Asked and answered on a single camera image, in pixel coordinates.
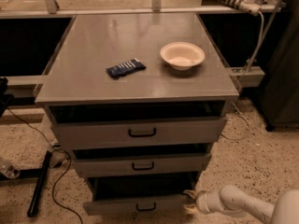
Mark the grey drawer cabinet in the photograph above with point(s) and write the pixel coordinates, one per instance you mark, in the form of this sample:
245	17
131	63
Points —
95	43

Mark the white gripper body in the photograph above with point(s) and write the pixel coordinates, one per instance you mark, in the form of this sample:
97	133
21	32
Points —
201	201

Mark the grey middle drawer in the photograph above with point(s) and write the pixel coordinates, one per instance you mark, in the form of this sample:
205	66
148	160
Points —
121	161

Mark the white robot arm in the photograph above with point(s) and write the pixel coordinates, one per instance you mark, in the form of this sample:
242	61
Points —
232	201

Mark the black metal floor bar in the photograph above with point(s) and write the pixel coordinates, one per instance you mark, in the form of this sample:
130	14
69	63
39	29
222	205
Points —
33	207

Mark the dark grey side cabinet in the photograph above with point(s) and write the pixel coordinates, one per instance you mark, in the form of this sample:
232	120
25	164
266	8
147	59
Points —
277	98

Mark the grey bottom drawer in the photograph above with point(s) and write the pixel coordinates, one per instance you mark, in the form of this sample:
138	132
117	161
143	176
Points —
139	193

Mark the white paper bowl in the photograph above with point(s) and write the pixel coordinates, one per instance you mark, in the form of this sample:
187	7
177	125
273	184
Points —
182	56

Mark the grey drawer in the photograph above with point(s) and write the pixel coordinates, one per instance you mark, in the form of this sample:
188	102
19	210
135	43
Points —
121	161
139	193
132	125

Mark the white power strip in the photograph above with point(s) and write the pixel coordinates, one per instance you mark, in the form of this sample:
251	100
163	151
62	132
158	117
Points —
248	6

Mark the grey top drawer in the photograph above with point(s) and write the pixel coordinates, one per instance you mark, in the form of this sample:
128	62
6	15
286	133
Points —
132	125

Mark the black device at left edge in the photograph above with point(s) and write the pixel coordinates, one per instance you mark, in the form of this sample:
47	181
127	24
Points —
5	99

